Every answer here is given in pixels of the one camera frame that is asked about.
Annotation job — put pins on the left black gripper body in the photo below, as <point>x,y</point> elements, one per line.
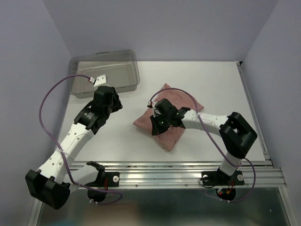
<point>116,105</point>

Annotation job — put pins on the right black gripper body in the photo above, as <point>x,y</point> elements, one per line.
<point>161,123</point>

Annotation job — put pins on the pink t shirt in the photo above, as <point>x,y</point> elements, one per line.
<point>168,139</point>

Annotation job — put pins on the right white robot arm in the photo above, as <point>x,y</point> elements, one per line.
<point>236,133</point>

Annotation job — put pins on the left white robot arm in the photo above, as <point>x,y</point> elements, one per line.
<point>53,182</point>

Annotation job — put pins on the clear plastic bin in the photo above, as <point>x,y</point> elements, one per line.
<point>119,67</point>

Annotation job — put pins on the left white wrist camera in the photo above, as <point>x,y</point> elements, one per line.
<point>101,81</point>

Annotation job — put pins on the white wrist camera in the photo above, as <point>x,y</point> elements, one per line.
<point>101,81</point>
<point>151,105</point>

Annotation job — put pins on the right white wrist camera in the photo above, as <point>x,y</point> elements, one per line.
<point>151,105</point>

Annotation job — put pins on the aluminium rail frame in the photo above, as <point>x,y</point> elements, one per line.
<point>143,163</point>

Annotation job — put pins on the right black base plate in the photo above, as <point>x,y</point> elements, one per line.
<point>218,178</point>

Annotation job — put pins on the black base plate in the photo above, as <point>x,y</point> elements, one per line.
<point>218,178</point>
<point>104,179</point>

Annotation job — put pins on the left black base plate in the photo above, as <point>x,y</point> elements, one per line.
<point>104,179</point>

